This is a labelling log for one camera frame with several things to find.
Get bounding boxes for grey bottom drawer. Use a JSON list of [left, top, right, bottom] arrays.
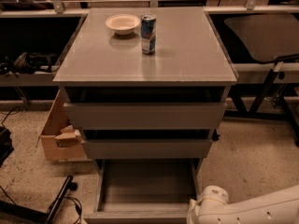
[[83, 159, 199, 224]]

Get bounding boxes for grey drawer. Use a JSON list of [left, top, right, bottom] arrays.
[[83, 159, 199, 224], [82, 130, 212, 159], [64, 103, 226, 130]]

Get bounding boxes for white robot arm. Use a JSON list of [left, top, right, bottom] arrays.
[[186, 186, 299, 224]]

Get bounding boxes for grey top drawer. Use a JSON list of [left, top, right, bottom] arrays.
[[64, 103, 226, 130]]

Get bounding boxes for grey drawer cabinet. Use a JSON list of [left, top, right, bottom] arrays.
[[52, 7, 239, 161]]

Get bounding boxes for grey middle drawer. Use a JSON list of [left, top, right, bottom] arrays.
[[82, 130, 212, 159]]

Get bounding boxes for blue drink can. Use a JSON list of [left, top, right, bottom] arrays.
[[140, 14, 156, 54]]

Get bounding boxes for white bowl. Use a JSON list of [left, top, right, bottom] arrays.
[[106, 14, 140, 35]]

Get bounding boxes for cardboard box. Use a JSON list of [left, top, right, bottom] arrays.
[[40, 91, 87, 161]]

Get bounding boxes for dark headset on shelf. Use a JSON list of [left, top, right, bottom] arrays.
[[0, 52, 58, 75]]

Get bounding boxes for black chair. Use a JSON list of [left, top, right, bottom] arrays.
[[223, 13, 299, 147]]

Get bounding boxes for black box at left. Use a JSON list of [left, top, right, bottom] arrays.
[[0, 126, 14, 166]]

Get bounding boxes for black stand base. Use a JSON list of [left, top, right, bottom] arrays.
[[0, 175, 78, 224]]

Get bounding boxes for black cable on floor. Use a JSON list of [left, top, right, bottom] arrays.
[[46, 196, 84, 224]]

